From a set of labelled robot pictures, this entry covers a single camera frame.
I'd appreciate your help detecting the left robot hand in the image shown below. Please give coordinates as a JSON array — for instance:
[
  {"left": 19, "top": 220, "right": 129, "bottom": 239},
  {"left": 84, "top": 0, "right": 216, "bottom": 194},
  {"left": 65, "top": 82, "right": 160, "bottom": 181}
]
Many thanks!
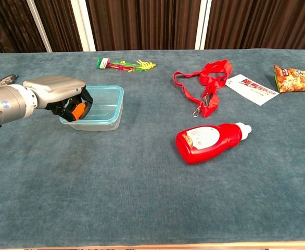
[{"left": 22, "top": 75, "right": 94, "bottom": 122}]

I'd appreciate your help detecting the teal plastic lid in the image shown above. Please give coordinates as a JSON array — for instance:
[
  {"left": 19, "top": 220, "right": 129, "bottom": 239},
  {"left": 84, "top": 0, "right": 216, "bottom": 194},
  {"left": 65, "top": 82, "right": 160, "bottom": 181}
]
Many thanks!
[{"left": 59, "top": 85, "right": 124, "bottom": 125}]

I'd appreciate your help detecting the clear plastic container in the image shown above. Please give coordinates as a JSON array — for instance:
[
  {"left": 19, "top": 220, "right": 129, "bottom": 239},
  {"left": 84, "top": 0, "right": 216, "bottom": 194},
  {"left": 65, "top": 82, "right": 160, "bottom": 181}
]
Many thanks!
[{"left": 63, "top": 101, "right": 124, "bottom": 132}]

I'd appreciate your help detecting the colourful feather shuttlecock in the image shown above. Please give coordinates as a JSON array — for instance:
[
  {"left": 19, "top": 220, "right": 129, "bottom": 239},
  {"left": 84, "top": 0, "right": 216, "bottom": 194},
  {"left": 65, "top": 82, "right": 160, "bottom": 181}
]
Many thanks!
[{"left": 96, "top": 57, "right": 157, "bottom": 73}]

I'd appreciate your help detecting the dark brown curtain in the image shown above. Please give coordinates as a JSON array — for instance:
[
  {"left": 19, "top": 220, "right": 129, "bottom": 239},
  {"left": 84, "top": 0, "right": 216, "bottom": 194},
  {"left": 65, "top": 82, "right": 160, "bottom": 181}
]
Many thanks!
[{"left": 0, "top": 0, "right": 305, "bottom": 54}]

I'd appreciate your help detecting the teal table cloth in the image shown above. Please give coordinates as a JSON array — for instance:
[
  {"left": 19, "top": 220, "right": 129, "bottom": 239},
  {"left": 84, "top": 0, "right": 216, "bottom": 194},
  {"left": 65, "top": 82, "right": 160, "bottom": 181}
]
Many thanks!
[{"left": 0, "top": 49, "right": 305, "bottom": 248}]

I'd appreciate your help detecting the red ketchup bottle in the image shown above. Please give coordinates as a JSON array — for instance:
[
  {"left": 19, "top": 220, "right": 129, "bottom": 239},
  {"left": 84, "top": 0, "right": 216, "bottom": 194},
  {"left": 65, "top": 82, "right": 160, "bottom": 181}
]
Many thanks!
[{"left": 175, "top": 122, "right": 252, "bottom": 165}]

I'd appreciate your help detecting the white card red print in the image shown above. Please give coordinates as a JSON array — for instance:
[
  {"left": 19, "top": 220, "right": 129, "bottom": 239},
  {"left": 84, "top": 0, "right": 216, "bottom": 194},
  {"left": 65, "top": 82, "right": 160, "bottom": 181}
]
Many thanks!
[{"left": 225, "top": 73, "right": 280, "bottom": 106}]

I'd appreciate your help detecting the green orange snack bag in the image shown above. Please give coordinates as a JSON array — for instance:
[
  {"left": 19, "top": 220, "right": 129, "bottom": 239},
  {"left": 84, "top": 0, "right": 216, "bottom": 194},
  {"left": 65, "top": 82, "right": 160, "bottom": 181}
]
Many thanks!
[{"left": 274, "top": 64, "right": 305, "bottom": 94}]

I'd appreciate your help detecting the white frame post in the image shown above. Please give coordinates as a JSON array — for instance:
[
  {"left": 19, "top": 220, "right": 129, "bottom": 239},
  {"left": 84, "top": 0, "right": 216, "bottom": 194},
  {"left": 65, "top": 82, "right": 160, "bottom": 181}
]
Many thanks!
[
  {"left": 194, "top": 0, "right": 212, "bottom": 51},
  {"left": 26, "top": 0, "right": 53, "bottom": 53},
  {"left": 70, "top": 0, "right": 97, "bottom": 52}
]

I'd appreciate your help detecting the red lanyard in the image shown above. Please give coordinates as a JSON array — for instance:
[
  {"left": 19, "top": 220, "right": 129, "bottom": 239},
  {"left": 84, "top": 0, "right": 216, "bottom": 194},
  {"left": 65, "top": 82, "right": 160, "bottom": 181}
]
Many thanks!
[{"left": 173, "top": 59, "right": 233, "bottom": 118}]

